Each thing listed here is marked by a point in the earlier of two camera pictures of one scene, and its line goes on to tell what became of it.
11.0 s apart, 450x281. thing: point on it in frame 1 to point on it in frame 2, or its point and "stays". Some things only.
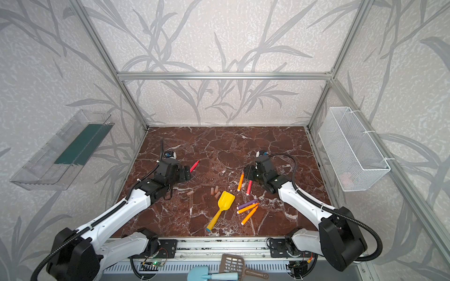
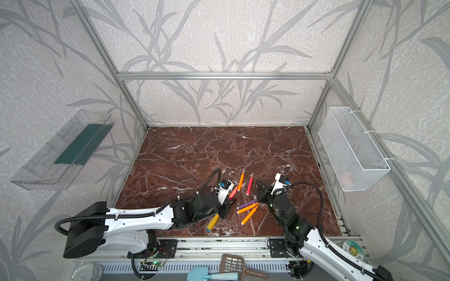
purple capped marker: x=247 y=204 stays
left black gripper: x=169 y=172 to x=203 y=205
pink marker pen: x=249 y=188 stays
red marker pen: x=194 y=166 to x=234 y=191
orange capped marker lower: x=249 y=215 stays
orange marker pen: x=241 y=181 stays
